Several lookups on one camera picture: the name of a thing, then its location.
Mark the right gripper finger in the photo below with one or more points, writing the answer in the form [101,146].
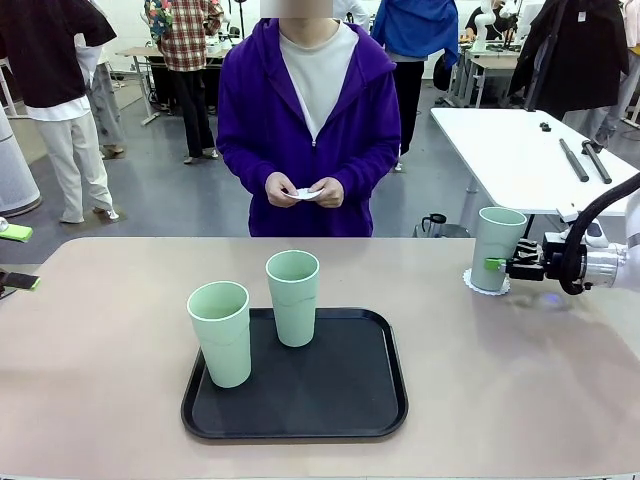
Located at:
[495,264]
[530,250]

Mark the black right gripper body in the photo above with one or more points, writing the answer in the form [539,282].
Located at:
[552,257]

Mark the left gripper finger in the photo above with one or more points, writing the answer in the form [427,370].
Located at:
[15,281]
[17,233]

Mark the pale green tall cup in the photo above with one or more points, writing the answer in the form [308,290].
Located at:
[222,345]
[292,305]
[495,240]

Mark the white paper doily coaster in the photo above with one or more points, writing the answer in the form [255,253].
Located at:
[305,195]
[468,281]

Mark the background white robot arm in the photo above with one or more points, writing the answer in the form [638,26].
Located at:
[481,25]

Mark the person's right forearm purple sleeve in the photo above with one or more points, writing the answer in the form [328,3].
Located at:
[240,165]

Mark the person's left forearm purple sleeve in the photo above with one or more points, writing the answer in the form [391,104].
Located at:
[372,165]

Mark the person's left hand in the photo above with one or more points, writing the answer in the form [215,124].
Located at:
[331,192]

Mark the person's right hand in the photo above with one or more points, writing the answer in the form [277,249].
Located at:
[277,187]

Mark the white cylindrical air purifier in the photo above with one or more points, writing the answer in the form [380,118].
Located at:
[15,170]

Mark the black metal rod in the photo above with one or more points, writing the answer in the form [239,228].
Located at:
[574,160]
[597,162]

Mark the white side table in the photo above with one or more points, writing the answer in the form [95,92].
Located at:
[500,150]

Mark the small black clamp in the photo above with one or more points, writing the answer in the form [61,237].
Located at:
[545,126]

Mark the bystander in grey trousers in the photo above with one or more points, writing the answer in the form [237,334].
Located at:
[105,100]

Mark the bystander black top white trousers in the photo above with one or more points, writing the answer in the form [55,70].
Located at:
[45,50]

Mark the background white desk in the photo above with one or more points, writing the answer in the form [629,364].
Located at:
[492,62]

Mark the background desk with grey legs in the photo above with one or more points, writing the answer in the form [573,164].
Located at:
[135,51]

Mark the black plastic tray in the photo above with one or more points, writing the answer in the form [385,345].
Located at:
[310,390]

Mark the bystander in blue jacket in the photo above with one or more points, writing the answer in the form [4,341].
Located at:
[415,25]

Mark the bystander in plaid shirt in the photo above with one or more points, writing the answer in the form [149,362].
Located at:
[190,40]

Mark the person in purple hoodie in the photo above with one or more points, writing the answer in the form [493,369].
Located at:
[265,125]

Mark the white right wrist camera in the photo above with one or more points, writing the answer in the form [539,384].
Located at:
[567,214]

